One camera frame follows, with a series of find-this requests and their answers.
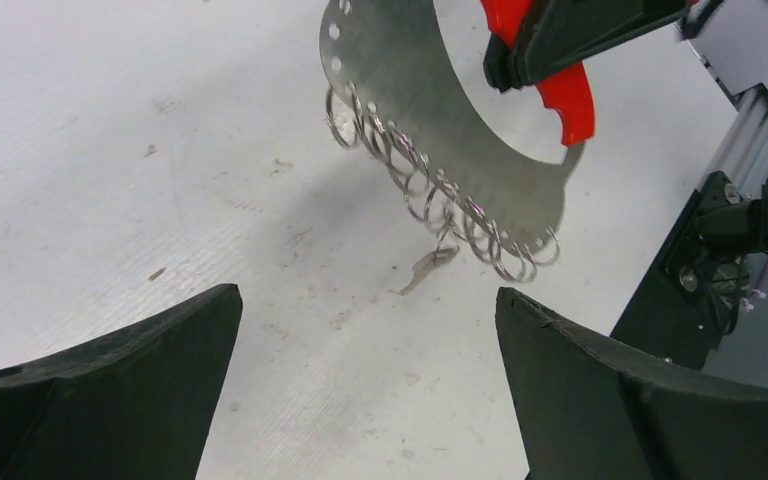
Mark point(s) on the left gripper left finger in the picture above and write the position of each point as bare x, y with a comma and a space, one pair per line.
136, 403

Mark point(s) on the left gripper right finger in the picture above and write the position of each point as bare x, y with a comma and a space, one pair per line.
591, 407

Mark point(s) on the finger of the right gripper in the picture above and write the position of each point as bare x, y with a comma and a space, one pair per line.
534, 40

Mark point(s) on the small silver key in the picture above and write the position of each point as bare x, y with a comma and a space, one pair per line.
429, 263

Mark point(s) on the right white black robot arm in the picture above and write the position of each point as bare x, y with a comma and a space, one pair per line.
568, 93

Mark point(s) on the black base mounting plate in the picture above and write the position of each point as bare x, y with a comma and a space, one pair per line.
690, 296

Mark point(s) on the front aluminium rail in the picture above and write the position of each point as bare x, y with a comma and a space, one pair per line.
735, 53

